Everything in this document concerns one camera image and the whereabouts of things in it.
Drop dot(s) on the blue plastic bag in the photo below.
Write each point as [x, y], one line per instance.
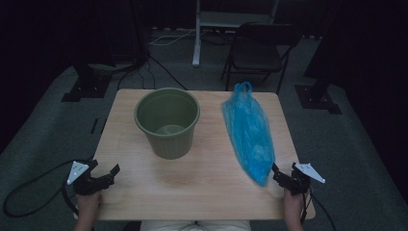
[250, 134]

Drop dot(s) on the grey round stand base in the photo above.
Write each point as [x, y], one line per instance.
[122, 67]

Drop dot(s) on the person's left hand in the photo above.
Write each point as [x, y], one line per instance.
[87, 205]

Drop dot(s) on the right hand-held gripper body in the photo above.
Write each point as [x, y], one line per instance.
[300, 183]

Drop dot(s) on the green plastic bucket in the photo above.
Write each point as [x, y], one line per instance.
[166, 125]

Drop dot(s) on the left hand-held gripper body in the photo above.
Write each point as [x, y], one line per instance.
[84, 185]

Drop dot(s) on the white metal stand frame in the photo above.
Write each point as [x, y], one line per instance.
[197, 38]

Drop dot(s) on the person's right hand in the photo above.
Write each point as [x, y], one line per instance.
[292, 205]

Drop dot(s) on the black folding chair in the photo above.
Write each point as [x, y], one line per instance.
[256, 56]

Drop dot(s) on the black stand with square base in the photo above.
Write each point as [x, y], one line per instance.
[317, 99]
[86, 88]

